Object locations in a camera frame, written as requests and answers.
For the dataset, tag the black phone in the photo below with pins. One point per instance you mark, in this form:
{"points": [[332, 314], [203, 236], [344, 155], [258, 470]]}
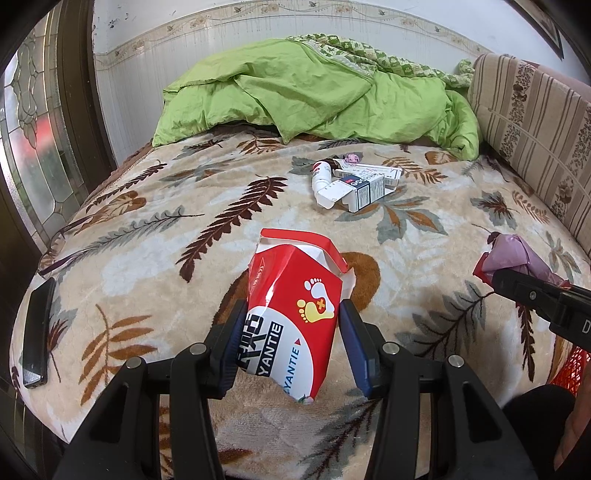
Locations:
{"points": [[39, 332]]}

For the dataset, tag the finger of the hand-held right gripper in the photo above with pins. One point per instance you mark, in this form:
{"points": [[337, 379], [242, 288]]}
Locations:
{"points": [[521, 290]]}

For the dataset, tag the white tube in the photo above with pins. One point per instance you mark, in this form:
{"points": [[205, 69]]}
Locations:
{"points": [[321, 177]]}

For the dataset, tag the long white box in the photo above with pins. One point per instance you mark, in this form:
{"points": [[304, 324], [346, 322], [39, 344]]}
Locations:
{"points": [[378, 170]]}

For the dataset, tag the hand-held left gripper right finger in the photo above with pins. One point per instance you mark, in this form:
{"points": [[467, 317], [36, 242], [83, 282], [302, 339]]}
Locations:
{"points": [[354, 350]]}

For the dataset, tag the door with patterned glass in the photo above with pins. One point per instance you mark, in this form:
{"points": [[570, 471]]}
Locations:
{"points": [[41, 152]]}

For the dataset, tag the person's right forearm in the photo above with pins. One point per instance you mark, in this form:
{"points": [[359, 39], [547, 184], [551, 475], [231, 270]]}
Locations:
{"points": [[579, 436]]}

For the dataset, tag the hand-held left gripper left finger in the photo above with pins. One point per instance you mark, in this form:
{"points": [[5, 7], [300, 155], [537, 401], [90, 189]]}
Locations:
{"points": [[231, 353]]}

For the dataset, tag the leaf printed blanket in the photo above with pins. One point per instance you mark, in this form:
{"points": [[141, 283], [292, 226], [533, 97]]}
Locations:
{"points": [[138, 277]]}

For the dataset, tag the dark blue and white box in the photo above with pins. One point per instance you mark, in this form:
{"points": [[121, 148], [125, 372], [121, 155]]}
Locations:
{"points": [[364, 194]]}

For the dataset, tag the purple wrapper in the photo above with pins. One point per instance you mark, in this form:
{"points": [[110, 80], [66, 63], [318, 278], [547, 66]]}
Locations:
{"points": [[512, 254]]}

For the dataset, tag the framed wall picture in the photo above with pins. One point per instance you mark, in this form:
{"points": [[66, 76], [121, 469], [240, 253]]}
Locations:
{"points": [[545, 27]]}

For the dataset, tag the green quilt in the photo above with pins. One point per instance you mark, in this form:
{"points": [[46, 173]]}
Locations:
{"points": [[300, 87]]}

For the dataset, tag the small pink wrapper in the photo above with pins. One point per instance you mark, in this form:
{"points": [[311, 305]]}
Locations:
{"points": [[351, 158]]}

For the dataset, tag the red plastic mesh basket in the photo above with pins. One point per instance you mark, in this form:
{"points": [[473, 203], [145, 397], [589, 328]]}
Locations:
{"points": [[572, 369]]}

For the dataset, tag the striped beige headboard cushion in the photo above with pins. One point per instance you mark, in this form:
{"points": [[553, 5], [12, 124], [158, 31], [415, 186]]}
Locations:
{"points": [[531, 120]]}

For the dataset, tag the red and white carton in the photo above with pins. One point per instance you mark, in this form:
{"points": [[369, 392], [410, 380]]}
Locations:
{"points": [[286, 300]]}

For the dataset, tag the open white box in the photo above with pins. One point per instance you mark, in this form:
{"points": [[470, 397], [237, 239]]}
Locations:
{"points": [[330, 197]]}

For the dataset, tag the person's dark trouser leg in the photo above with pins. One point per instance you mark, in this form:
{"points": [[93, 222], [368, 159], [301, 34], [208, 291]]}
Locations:
{"points": [[535, 434]]}

